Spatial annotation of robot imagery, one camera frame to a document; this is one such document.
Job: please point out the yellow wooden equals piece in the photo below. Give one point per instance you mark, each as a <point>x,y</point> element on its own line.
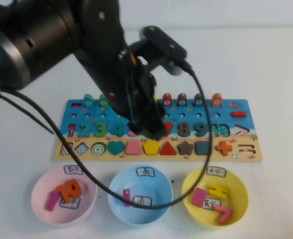
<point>218,193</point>

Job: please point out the paper label on blue rim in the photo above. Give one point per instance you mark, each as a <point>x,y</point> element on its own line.
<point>145,171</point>

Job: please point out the paper label inside yellow bowl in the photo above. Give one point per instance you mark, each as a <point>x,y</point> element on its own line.
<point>209,203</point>

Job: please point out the brown wooden star piece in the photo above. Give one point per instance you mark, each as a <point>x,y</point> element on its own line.
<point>185,148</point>

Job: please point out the yellow wooden pentagon piece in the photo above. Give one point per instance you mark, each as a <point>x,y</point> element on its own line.
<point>151,149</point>

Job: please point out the pink wooden number one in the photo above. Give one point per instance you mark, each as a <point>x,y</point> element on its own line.
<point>52,201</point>

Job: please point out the orange fish peg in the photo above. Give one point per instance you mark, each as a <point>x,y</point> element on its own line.
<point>217,99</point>

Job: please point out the blue plastic bowl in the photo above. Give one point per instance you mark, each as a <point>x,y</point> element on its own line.
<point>146,217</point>

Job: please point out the brown fish peg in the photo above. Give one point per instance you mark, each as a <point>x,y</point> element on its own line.
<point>182,99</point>

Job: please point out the red wooden number seven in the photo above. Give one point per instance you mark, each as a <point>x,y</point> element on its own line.
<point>170,125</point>

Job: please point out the orange wooden number ten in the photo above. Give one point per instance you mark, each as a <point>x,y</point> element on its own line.
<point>64,191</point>

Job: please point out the pink wooden greater-than piece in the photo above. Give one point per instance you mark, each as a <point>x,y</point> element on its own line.
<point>225,215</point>

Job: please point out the green wooden number three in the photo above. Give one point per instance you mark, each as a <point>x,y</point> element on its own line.
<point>102,129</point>

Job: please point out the paper label on pink rim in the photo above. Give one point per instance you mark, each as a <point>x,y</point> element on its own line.
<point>73,170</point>

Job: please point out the slate fish peg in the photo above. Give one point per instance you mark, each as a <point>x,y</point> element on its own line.
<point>198,99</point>

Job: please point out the paper label inside blue bowl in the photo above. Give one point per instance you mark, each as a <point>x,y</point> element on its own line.
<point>142,200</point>

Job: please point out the teal wooden number two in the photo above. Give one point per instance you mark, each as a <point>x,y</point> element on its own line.
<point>84,135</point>

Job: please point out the pink wooden rectangle piece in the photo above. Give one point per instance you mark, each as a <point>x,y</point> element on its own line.
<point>199,197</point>

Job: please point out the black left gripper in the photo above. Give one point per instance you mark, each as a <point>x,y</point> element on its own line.
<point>142,99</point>

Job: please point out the teal fish peg number two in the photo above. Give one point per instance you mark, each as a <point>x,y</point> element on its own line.
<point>88,99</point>

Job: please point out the pink plastic bowl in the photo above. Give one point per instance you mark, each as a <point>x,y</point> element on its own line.
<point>69,216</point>

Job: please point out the green fish peg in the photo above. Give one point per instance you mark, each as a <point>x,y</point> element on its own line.
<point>103,100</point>

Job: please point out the slate wooden number nine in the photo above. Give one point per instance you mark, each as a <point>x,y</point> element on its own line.
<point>203,129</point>

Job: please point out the wooden sea print puzzle board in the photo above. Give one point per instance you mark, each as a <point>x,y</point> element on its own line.
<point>235,124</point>

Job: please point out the teal wooden number four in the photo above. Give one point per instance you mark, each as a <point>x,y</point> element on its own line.
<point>119,131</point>

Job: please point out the yellow plastic bowl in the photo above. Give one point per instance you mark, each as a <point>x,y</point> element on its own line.
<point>238,194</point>

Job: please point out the red wooden minus piece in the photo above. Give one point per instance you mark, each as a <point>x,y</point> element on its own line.
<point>238,114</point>

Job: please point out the red fish peg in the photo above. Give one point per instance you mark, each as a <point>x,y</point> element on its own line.
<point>167,99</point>

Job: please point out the pink wooden number five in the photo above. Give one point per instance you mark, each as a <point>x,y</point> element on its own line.
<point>131,134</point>

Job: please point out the pink wooden trapezoid piece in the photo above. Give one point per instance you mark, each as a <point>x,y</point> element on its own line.
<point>133,149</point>

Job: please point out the orange wooden plus piece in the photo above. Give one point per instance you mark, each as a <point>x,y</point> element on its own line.
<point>224,148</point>

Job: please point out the brown wooden number eight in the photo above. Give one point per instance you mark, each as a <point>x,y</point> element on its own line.
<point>184,129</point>

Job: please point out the teal wooden heart piece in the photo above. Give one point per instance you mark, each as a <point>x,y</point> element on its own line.
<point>116,147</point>

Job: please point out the paper label on yellow rim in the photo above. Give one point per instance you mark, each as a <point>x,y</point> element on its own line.
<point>216,171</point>

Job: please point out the slate wooden square piece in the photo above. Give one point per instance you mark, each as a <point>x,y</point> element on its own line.
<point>202,148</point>

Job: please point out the paper label inside pink bowl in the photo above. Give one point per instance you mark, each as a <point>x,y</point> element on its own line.
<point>72,203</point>

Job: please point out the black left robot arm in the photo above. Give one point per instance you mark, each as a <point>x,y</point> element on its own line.
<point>36,37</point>

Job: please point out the magenta block in blue bowl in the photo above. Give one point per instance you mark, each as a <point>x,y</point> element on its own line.
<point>126,194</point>

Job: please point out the red wooden triangle piece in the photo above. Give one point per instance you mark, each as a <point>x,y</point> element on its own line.
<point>168,150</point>

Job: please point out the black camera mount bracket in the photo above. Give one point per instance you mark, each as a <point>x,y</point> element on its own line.
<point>146,57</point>

